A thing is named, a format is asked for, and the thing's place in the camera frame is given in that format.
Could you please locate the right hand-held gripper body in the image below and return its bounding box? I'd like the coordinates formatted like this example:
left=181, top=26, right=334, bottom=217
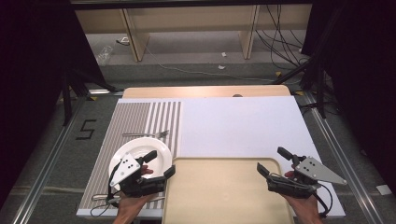
left=266, top=155, right=348, bottom=200

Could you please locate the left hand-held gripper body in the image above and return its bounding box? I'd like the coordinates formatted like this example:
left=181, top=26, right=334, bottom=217
left=110, top=152, right=166, bottom=199

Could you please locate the white plate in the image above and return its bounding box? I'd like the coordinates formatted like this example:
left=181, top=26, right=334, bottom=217
left=107, top=136, right=174, bottom=192

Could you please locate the silver fork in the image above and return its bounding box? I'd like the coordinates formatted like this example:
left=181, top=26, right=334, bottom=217
left=121, top=130, right=170, bottom=139

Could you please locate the beige tray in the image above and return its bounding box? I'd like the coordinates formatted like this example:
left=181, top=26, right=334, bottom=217
left=162, top=157, right=295, bottom=224

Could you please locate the person's right hand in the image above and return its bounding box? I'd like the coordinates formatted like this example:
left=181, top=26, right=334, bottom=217
left=284, top=169, right=321, bottom=218

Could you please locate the person's left hand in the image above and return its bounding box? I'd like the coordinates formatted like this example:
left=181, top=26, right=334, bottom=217
left=117, top=164, right=157, bottom=217

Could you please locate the grey striped placemat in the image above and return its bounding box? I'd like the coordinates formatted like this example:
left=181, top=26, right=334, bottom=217
left=78, top=101, right=183, bottom=210

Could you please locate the white foam board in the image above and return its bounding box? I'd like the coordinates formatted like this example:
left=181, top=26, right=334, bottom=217
left=76, top=95, right=347, bottom=218

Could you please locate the white paper sheet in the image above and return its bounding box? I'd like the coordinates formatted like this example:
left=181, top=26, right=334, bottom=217
left=375, top=184, right=393, bottom=197

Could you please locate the black tripod stand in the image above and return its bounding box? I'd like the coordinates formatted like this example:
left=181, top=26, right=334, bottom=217
left=272, top=55, right=329, bottom=119
left=60, top=68, right=117, bottom=127

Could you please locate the black curtain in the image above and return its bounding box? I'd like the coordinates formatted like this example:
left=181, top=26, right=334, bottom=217
left=301, top=0, right=396, bottom=189
left=0, top=0, right=106, bottom=210

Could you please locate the clear plastic bag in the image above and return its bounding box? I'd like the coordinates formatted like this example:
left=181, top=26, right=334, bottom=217
left=95, top=45, right=114, bottom=65

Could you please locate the light wooden shelf unit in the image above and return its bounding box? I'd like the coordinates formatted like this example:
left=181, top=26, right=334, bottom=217
left=74, top=4, right=313, bottom=63

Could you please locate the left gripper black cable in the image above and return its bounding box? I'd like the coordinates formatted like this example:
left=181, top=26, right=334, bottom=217
left=90, top=161, right=121, bottom=217

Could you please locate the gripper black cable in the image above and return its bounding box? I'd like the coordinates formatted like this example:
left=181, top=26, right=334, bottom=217
left=311, top=183, right=333, bottom=218
left=90, top=161, right=121, bottom=217

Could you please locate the metal floor rail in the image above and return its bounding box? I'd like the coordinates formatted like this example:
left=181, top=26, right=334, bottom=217
left=11, top=95, right=89, bottom=224
left=303, top=92, right=383, bottom=224

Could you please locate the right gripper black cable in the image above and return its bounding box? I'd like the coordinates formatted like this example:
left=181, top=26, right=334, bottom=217
left=311, top=183, right=333, bottom=218

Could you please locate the white floor cable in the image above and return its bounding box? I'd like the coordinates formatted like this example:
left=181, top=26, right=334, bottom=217
left=144, top=46, right=276, bottom=84

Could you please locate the bundle of black floor cables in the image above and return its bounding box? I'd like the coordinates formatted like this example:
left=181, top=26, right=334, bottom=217
left=255, top=4, right=310, bottom=71

